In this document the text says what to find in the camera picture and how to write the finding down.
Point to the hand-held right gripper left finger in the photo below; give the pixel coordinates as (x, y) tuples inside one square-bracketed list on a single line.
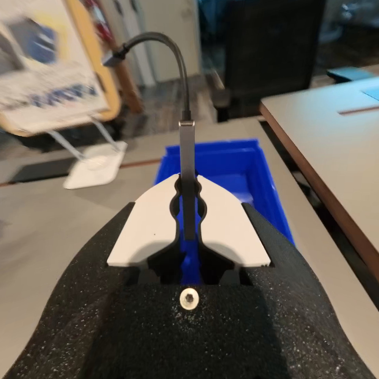
[(145, 231)]

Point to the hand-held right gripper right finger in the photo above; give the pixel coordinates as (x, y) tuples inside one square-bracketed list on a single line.
[(234, 231)]

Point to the blue plastic bin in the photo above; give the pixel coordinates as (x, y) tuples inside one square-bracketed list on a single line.
[(231, 165)]

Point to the grey table brown edge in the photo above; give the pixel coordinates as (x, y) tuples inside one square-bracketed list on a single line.
[(325, 148)]

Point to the white cabinet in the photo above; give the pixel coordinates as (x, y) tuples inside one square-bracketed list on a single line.
[(171, 44)]

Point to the black office chair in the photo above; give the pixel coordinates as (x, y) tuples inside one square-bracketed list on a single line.
[(266, 44)]

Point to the teal mat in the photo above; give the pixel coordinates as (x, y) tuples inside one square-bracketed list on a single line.
[(349, 74)]

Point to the brown wooden post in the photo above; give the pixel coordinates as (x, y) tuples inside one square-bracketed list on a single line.
[(130, 94)]

